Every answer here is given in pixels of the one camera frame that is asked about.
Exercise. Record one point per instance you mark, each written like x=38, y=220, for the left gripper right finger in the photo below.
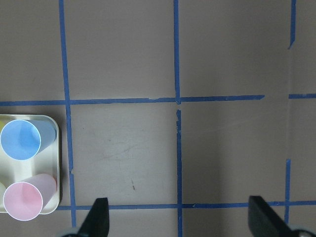
x=263, y=220

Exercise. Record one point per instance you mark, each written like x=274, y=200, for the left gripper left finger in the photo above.
x=97, y=222

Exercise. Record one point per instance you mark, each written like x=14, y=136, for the pink plastic cup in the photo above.
x=24, y=200

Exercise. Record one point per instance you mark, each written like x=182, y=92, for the cream plastic cup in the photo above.
x=2, y=191

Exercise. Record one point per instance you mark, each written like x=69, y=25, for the light blue cup far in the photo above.
x=23, y=139

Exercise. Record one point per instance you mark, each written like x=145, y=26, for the yellow plastic cup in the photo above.
x=1, y=124

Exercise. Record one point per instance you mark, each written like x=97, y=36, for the beige plastic tray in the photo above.
x=47, y=161

